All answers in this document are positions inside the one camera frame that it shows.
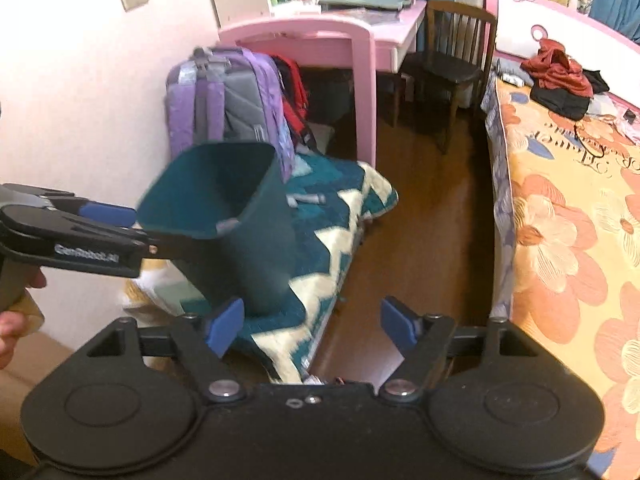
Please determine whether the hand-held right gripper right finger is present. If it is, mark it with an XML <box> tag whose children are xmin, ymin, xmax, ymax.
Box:
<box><xmin>379</xmin><ymin>296</ymin><xmax>541</xmax><ymax>403</ymax></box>

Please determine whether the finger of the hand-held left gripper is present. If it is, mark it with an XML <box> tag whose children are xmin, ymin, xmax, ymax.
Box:
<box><xmin>50</xmin><ymin>201</ymin><xmax>137</xmax><ymax>228</ymax></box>
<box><xmin>142</xmin><ymin>231</ymin><xmax>177</xmax><ymax>261</ymax></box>

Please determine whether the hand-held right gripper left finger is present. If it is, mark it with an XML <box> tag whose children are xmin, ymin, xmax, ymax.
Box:
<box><xmin>85</xmin><ymin>297</ymin><xmax>247</xmax><ymax>403</ymax></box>

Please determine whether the dark teal plastic bin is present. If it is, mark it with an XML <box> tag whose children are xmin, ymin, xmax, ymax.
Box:
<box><xmin>136</xmin><ymin>142</ymin><xmax>301</xmax><ymax>317</ymax></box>

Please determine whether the person's left hand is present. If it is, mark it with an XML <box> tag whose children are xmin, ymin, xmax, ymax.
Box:
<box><xmin>0</xmin><ymin>310</ymin><xmax>27</xmax><ymax>368</ymax></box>

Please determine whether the patchwork quilt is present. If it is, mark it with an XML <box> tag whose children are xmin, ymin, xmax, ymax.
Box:
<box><xmin>120</xmin><ymin>152</ymin><xmax>400</xmax><ymax>386</ymax></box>

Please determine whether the purple backpack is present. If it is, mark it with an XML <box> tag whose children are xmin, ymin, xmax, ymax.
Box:
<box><xmin>165</xmin><ymin>46</ymin><xmax>296</xmax><ymax>183</ymax></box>

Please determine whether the bed with orange floral sheet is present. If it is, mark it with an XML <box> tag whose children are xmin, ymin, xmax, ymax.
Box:
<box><xmin>482</xmin><ymin>57</ymin><xmax>640</xmax><ymax>480</ymax></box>

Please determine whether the red backpack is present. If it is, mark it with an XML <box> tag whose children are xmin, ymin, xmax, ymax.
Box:
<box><xmin>272</xmin><ymin>55</ymin><xmax>318</xmax><ymax>151</ymax></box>

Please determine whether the dark wooden chair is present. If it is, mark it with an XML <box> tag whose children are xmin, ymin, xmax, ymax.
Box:
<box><xmin>390</xmin><ymin>0</ymin><xmax>498</xmax><ymax>153</ymax></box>

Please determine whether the red clothing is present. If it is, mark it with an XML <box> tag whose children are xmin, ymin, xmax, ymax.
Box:
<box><xmin>520</xmin><ymin>37</ymin><xmax>596</xmax><ymax>98</ymax></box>

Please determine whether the pink and white headboard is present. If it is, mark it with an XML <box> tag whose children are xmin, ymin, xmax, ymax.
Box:
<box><xmin>485</xmin><ymin>0</ymin><xmax>640</xmax><ymax>106</ymax></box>

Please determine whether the blue curtain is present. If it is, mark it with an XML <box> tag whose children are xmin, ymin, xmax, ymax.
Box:
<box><xmin>582</xmin><ymin>0</ymin><xmax>640</xmax><ymax>43</ymax></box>

